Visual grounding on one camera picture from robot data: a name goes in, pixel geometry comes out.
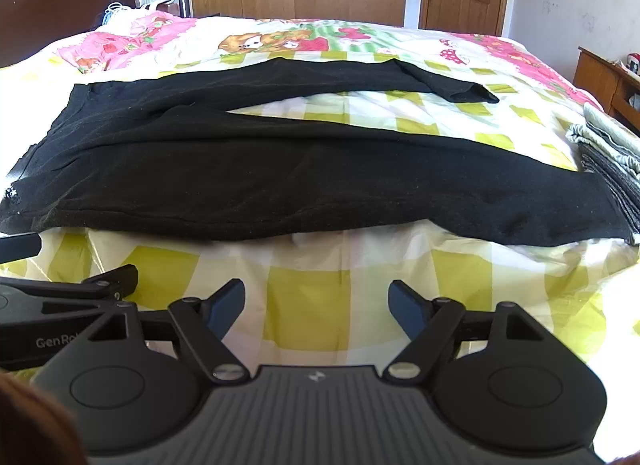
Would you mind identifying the operator hand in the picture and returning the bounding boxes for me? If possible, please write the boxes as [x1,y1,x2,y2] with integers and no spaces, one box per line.
[1,373,88,464]

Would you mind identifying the colourful checked bed quilt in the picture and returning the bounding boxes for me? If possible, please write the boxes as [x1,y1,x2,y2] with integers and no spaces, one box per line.
[1,9,639,464]

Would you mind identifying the stack of folded grey clothes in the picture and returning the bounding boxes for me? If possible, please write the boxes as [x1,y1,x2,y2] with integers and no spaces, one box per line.
[565,102,639,244]

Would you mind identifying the wooden side table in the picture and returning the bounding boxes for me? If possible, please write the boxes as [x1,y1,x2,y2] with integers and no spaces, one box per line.
[573,47,640,135]

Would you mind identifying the white cable bundle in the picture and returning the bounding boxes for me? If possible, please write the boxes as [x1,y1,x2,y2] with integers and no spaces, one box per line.
[102,0,179,27]

